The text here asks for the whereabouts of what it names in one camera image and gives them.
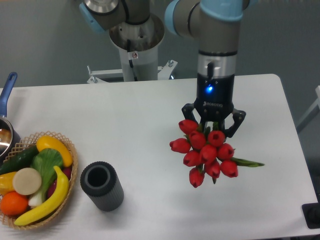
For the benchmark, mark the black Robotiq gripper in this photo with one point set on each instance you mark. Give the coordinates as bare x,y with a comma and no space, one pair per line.
214,102

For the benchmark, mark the red tulip bouquet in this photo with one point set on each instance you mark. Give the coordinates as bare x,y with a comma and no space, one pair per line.
206,152

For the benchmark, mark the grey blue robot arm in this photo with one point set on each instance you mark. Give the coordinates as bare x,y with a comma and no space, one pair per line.
214,23

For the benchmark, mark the dark grey ribbed vase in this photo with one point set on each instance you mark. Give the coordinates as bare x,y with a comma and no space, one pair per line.
101,184

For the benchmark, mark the black device at edge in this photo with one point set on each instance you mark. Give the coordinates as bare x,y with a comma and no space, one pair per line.
311,212

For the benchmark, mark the red purple radish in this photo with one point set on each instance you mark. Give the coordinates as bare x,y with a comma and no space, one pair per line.
68,172

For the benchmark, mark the green bok choy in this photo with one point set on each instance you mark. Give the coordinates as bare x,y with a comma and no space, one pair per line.
44,163

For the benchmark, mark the yellow banana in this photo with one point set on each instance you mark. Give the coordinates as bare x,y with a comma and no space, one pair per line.
50,205

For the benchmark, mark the woven wicker basket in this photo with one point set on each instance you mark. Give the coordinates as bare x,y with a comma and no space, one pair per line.
26,143

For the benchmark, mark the green cucumber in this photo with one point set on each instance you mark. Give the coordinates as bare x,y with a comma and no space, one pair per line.
19,161

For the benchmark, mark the beige round slice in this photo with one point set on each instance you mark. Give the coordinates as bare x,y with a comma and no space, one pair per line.
27,181

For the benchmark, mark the yellow bell pepper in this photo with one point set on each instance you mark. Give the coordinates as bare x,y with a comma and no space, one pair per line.
6,183

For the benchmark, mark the orange fruit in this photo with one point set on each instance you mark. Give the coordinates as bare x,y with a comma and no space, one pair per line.
13,204

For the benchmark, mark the white frame at right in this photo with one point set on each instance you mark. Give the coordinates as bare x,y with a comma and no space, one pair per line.
310,113

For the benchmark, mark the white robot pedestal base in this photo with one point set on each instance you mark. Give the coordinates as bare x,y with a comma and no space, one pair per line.
138,51

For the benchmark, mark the blue handled saucepan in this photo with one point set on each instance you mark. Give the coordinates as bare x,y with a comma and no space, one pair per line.
8,136

